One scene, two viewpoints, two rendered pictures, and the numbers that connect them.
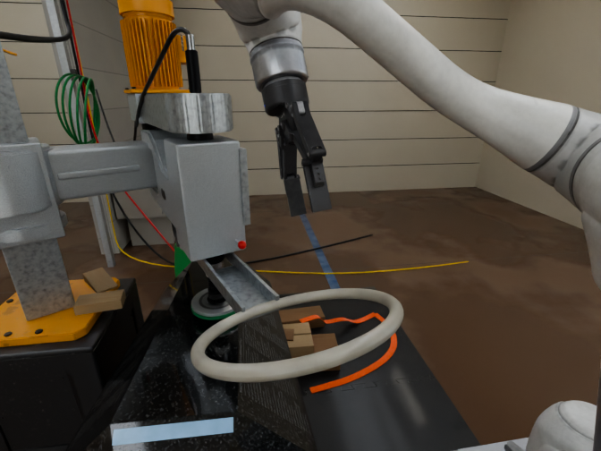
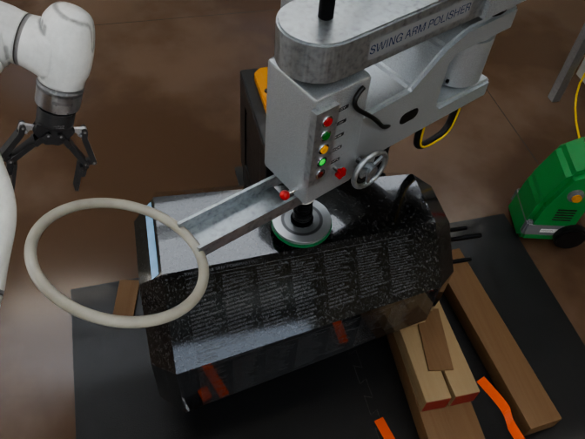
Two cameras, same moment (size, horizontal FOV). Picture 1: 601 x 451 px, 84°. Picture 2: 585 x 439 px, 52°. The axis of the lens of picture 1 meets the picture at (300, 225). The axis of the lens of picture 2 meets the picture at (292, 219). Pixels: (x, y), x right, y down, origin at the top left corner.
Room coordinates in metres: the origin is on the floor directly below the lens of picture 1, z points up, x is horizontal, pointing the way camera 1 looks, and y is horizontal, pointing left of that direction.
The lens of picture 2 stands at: (0.93, -0.97, 2.58)
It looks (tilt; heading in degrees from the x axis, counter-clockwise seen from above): 51 degrees down; 80
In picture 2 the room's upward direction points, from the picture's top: 6 degrees clockwise
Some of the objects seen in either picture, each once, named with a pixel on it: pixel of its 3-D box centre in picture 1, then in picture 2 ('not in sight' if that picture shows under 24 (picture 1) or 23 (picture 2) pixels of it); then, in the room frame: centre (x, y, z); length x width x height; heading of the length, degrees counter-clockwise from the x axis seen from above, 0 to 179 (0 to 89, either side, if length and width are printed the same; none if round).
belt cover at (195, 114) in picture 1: (175, 113); (415, 3); (1.51, 0.54, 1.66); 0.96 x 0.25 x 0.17; 32
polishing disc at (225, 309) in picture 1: (217, 300); (301, 219); (1.21, 0.35, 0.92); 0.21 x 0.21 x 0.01
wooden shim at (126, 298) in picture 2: not in sight; (125, 301); (0.44, 0.61, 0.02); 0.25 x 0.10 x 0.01; 84
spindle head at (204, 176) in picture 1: (200, 194); (332, 117); (1.28, 0.40, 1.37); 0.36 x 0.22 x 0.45; 32
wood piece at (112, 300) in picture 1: (100, 302); not in sight; (1.37, 0.97, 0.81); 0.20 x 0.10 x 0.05; 107
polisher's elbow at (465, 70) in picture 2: not in sight; (460, 50); (1.77, 0.70, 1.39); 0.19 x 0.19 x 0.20
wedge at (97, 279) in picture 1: (100, 280); not in sight; (1.58, 1.08, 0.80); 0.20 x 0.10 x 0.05; 48
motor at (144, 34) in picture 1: (155, 47); not in sight; (1.78, 0.69, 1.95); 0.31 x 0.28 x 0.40; 122
